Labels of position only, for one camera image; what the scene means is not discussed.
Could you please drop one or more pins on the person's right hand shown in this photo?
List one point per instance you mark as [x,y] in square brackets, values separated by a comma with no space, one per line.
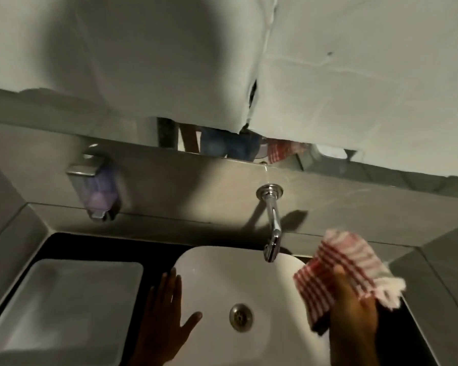
[353,312]

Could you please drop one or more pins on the person's left hand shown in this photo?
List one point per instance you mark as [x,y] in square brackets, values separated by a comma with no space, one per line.
[161,323]

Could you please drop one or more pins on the person's right thumb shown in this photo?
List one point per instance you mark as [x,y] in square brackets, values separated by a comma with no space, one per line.
[339,280]

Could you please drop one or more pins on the person's left thumb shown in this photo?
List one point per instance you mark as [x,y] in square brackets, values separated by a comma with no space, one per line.
[191,323]

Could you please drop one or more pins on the red white checked cloth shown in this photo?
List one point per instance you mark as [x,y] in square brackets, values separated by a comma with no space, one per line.
[339,255]

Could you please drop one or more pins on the person's right forearm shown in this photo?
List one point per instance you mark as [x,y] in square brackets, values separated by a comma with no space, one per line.
[353,354]

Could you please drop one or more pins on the person's left forearm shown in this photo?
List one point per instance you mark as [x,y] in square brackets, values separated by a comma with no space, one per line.
[150,360]

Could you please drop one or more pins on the metal sink drain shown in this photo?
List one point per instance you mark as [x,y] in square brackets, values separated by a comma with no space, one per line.
[241,318]

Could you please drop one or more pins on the white rounded wash basin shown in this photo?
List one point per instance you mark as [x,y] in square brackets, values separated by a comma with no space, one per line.
[221,278]

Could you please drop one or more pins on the white rectangular wash basin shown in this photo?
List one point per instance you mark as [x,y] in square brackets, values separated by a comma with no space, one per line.
[61,312]

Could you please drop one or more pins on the white paper sheet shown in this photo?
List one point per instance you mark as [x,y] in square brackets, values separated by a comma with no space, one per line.
[137,53]
[366,72]

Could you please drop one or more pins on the chrome wall faucet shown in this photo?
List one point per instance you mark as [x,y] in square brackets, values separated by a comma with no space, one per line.
[273,221]

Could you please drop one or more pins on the wall mirror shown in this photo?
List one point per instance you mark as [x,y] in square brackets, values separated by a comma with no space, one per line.
[385,169]

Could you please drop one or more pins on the wall soap dispenser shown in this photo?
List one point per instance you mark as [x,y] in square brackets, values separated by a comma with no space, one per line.
[93,186]

